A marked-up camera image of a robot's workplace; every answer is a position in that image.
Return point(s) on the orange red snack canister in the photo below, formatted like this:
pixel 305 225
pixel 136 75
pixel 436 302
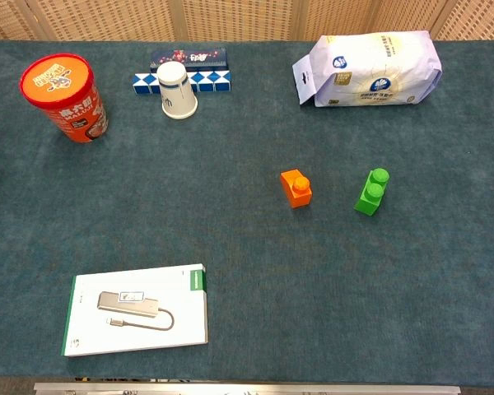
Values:
pixel 61 94

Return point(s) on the white lilac powder bag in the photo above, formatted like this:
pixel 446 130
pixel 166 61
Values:
pixel 378 70

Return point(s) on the white USB hub box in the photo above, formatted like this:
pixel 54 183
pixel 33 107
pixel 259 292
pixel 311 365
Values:
pixel 136 312

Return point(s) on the green toy brick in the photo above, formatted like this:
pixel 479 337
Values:
pixel 369 199

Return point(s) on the teal felt table cloth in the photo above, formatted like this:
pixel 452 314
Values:
pixel 230 205

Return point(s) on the orange toy brick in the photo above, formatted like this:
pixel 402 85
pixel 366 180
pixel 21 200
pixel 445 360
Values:
pixel 298 195

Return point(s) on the dark blue printed box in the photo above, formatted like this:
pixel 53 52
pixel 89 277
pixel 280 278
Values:
pixel 197 57

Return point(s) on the blue white snake puzzle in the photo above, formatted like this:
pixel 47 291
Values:
pixel 214 81

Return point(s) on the aluminium profile rail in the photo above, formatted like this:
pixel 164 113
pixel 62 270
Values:
pixel 247 390

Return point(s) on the white paper cup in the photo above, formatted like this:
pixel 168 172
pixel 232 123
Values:
pixel 177 94

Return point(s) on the woven rattan folding screen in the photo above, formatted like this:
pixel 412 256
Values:
pixel 230 16

